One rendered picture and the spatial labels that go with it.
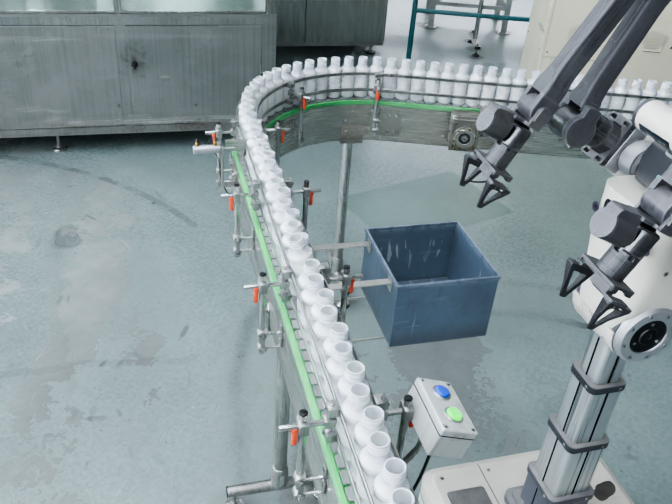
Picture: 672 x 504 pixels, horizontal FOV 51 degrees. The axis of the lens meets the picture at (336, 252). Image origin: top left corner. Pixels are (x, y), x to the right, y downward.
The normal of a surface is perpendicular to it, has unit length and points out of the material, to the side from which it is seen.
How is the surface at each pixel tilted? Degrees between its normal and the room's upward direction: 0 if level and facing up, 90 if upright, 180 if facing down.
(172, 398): 0
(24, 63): 90
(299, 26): 90
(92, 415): 0
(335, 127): 90
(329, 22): 90
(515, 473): 0
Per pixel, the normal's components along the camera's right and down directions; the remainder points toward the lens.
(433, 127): -0.06, 0.55
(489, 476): 0.07, -0.84
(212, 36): 0.25, 0.55
